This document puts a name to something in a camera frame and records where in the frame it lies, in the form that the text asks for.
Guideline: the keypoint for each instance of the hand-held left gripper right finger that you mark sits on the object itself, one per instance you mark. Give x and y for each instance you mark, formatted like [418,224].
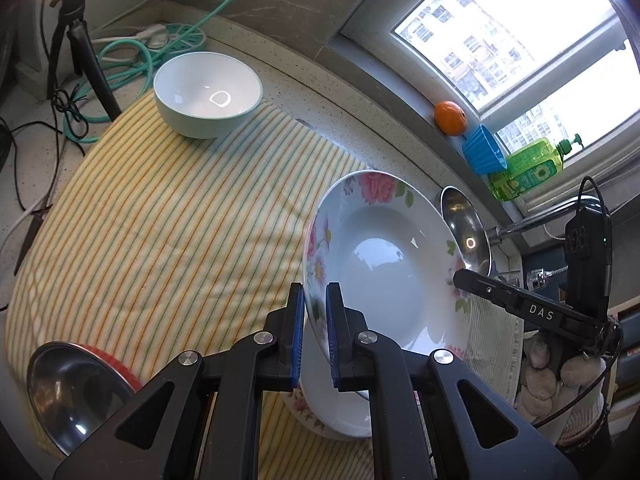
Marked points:
[332,340]

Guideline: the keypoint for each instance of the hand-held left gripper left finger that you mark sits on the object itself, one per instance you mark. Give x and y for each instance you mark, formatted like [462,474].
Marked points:
[298,340]

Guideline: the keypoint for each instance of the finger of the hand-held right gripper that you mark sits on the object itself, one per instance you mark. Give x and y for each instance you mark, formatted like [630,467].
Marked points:
[530,307]

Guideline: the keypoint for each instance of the white plate red floral print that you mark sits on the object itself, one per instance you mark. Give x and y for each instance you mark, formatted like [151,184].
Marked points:
[390,270]

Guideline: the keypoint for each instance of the mint ceramic bowl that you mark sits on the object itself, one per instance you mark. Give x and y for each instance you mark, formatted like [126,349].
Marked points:
[200,85]

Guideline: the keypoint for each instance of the person's right hand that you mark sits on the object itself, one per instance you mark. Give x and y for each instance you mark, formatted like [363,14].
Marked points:
[537,385]

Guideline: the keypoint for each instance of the white plate pale pink flowers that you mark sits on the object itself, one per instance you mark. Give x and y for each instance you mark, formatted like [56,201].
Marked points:
[295,402]

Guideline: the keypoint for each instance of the chrome faucet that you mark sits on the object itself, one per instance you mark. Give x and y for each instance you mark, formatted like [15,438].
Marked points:
[530,220]

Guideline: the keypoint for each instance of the steel bowl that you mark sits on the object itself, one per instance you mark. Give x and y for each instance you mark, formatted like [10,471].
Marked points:
[467,225]
[70,400]

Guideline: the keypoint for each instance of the green dish soap bottle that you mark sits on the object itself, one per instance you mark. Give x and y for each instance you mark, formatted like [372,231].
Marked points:
[530,167]

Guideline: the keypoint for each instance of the blue ribbed cup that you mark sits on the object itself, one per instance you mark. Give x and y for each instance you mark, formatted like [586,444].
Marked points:
[482,152]

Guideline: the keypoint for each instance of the yellow striped cloth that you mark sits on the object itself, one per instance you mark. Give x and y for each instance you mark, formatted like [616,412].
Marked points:
[175,235]

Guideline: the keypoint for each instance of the orange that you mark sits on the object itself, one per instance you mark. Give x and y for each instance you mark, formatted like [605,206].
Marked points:
[450,118]

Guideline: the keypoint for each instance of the window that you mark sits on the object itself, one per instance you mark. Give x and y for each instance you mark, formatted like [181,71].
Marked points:
[500,20]

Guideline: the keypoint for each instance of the teal round power strip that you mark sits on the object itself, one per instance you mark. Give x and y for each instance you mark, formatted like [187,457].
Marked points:
[187,40]

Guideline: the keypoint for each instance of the black tripod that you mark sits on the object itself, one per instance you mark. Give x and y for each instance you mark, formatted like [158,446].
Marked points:
[92,70]

